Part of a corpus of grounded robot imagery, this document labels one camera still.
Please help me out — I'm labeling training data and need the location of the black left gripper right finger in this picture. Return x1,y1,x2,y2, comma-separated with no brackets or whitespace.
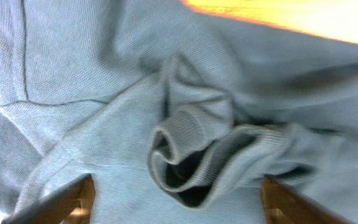
260,175,351,224

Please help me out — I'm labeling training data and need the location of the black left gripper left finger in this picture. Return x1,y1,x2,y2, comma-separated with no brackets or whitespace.
1,174,95,224

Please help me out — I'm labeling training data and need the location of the blue polo shirt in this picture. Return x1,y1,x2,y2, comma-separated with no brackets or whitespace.
0,1,358,223

